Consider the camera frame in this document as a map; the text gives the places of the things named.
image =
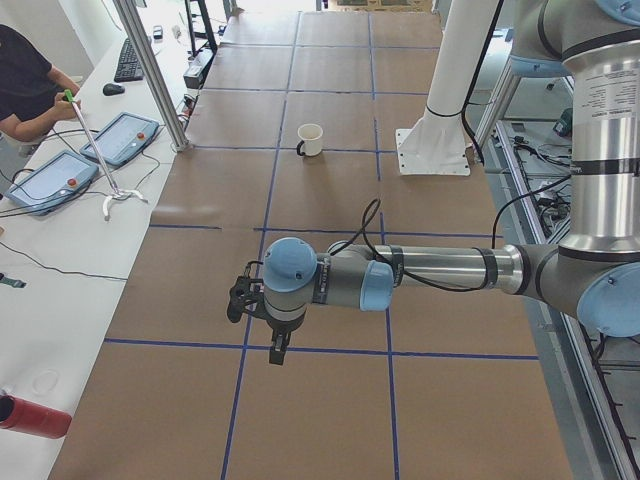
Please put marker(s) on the far blue teach pendant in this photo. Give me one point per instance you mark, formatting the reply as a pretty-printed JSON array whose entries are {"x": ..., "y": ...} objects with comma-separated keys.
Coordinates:
[{"x": 124, "y": 137}]

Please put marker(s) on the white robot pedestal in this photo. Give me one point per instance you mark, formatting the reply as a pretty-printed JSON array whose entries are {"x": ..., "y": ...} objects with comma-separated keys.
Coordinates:
[{"x": 436, "y": 145}]

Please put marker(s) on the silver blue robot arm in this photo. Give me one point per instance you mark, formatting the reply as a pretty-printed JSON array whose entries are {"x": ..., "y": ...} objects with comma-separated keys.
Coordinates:
[{"x": 592, "y": 274}]

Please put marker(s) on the black computer mouse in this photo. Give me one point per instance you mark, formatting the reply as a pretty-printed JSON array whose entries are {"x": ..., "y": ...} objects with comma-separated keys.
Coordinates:
[{"x": 112, "y": 89}]

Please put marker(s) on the aluminium frame post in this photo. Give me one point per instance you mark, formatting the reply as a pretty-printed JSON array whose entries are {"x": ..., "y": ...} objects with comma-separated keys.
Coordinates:
[{"x": 134, "y": 28}]

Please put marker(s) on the reacher grabber stick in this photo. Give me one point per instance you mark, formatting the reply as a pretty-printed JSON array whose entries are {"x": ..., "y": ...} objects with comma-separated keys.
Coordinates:
[{"x": 117, "y": 194}]

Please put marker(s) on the blue teach pendant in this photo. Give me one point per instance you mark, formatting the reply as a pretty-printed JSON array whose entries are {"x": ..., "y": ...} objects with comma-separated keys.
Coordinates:
[
  {"x": 54, "y": 183},
  {"x": 124, "y": 137}
]

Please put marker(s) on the white mug black handle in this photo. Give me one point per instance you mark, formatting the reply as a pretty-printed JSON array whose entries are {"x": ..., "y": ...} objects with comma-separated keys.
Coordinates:
[{"x": 310, "y": 142}]

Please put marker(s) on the person's hand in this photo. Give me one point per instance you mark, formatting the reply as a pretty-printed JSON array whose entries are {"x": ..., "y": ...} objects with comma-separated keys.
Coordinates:
[{"x": 63, "y": 110}]

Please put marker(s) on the person in black shirt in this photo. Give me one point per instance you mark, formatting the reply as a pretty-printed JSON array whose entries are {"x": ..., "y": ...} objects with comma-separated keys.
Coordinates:
[{"x": 30, "y": 85}]

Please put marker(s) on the black keyboard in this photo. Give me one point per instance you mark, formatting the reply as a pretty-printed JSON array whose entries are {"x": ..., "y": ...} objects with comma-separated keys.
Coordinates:
[{"x": 128, "y": 68}]

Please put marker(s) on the red bottle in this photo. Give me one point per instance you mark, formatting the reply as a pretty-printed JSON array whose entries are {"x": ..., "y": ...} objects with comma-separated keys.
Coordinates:
[{"x": 23, "y": 416}]

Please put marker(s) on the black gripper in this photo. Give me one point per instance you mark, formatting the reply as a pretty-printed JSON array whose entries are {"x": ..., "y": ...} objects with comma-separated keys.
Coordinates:
[{"x": 281, "y": 326}]

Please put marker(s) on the near blue teach pendant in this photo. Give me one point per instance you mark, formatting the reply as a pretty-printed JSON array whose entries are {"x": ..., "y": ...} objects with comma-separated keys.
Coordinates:
[{"x": 54, "y": 183}]

